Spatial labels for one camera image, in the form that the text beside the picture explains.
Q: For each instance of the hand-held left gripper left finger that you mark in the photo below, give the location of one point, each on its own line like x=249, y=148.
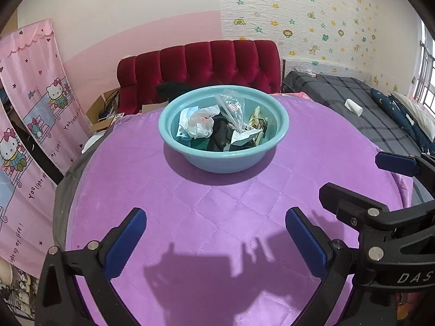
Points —
x=125, y=241

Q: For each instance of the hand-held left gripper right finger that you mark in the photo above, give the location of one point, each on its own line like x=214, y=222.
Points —
x=307, y=241

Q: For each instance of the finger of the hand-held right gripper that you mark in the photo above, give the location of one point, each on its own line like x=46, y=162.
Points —
x=394, y=163
x=343, y=200

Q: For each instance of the beige printed packet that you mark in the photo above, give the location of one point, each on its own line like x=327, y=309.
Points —
x=260, y=122

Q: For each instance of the light blue plastic basin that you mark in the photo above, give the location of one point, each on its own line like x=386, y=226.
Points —
x=221, y=163

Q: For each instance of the white orange snack packet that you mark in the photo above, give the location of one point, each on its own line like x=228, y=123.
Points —
x=243, y=135

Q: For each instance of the green scouring pad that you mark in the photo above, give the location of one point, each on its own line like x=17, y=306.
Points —
x=200, y=143

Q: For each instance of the black gloves pair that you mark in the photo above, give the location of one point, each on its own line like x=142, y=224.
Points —
x=219, y=135

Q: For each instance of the white plastic bag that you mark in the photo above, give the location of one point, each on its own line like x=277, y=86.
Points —
x=200, y=122

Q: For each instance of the clear zip bag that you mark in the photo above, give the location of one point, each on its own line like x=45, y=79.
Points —
x=234, y=108

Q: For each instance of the navy star pillow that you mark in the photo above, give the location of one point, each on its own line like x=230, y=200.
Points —
x=394, y=108

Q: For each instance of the white pillow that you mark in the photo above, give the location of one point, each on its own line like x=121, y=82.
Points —
x=418, y=112

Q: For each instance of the grey cloth under cover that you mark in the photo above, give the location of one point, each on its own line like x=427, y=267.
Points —
x=68, y=183

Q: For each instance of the grey plaid bed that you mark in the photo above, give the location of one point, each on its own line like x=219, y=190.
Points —
x=340, y=88

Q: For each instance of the window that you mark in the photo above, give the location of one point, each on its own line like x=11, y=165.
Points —
x=426, y=74

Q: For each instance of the cartoon printed sheet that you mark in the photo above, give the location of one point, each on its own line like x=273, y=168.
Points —
x=20, y=285

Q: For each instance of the open cardboard box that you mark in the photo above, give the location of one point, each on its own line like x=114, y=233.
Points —
x=97, y=108

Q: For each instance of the pink cartoon curtain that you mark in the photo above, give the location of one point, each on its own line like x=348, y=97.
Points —
x=34, y=115

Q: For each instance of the red tufted sofa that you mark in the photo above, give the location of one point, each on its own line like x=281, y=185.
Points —
x=221, y=61

